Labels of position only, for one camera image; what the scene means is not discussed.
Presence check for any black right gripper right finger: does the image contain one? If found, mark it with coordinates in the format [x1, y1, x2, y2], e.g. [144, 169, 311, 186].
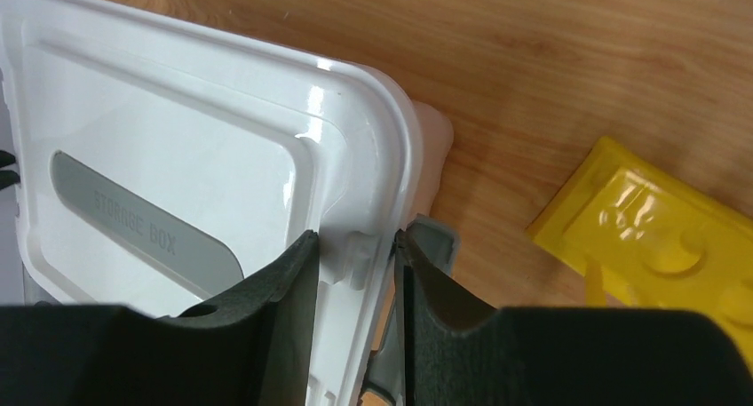
[395, 231, 752, 405]

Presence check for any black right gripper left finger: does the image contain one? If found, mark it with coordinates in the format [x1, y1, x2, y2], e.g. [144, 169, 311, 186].
[1, 230, 320, 405]

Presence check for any grey bin handle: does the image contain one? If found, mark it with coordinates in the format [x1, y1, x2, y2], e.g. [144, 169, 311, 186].
[361, 214, 461, 405]

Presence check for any white plastic lid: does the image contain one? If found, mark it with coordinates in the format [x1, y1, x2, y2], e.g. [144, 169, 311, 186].
[1, 0, 423, 405]

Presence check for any yellow test tube rack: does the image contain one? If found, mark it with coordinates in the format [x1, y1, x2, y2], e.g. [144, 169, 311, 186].
[527, 137, 752, 360]

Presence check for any pink plastic bin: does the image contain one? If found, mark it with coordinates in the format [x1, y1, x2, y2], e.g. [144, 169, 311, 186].
[407, 100, 454, 222]

